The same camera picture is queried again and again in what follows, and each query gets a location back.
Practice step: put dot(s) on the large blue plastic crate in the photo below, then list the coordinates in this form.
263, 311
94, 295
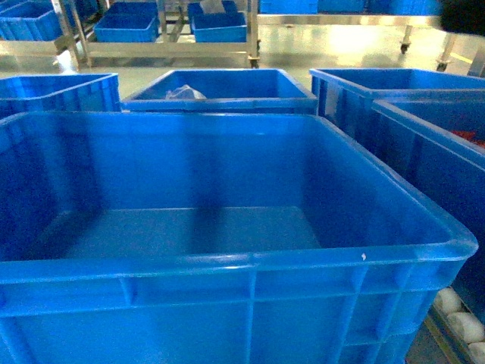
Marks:
160, 238

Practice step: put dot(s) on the crumpled clear plastic bag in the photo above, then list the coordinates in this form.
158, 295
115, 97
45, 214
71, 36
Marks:
184, 92

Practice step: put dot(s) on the blue bin with red parts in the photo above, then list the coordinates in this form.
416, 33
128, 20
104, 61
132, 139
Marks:
419, 140

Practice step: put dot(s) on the blue bin on background rack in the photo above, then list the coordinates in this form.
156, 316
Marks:
128, 22

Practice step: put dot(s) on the blue bin rear right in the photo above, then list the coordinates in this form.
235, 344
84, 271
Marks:
346, 94

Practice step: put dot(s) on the steel rack frame background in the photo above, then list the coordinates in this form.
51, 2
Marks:
77, 37

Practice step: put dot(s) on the blue bin with plastic bag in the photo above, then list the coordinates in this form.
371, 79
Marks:
253, 91

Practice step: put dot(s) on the blue bin rear left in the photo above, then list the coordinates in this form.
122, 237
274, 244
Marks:
57, 92

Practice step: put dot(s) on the blue bin background far left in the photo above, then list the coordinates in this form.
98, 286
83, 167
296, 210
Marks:
30, 21

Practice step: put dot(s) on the metal roller shelf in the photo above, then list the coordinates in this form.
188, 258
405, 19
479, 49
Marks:
458, 333

